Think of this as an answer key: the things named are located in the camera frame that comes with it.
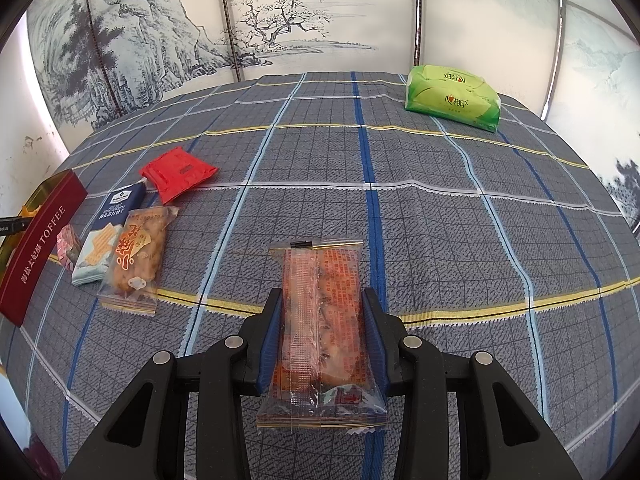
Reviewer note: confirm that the red snack packet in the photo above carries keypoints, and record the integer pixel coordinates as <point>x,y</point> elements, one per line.
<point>177,172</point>

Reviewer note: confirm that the pink candy packet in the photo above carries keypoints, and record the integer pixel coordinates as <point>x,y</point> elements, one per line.
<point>67,246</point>

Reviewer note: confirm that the dark red gold box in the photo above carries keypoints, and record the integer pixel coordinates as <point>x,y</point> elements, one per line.
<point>40,245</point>

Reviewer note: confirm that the clear orange-red snack packet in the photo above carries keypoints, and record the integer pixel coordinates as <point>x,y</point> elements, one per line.
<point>320,320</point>

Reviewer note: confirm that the clear brown nut packet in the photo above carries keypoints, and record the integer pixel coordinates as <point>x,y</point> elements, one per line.
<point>135,255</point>

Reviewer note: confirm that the navy and mint cracker packet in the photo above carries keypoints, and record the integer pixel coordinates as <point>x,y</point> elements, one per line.
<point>117,200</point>

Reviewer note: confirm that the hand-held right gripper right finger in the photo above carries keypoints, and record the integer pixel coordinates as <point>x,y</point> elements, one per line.
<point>372,340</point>

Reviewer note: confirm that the grey plaid tablecloth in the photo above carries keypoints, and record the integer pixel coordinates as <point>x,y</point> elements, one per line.
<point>425,210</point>

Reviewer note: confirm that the ink landscape folding screen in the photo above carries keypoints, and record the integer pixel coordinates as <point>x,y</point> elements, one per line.
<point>300,10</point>

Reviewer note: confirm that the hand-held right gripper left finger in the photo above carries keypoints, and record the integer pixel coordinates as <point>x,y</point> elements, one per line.
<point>272,335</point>

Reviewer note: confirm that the green tissue pack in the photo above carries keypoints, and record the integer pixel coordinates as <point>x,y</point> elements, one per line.
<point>450,95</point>

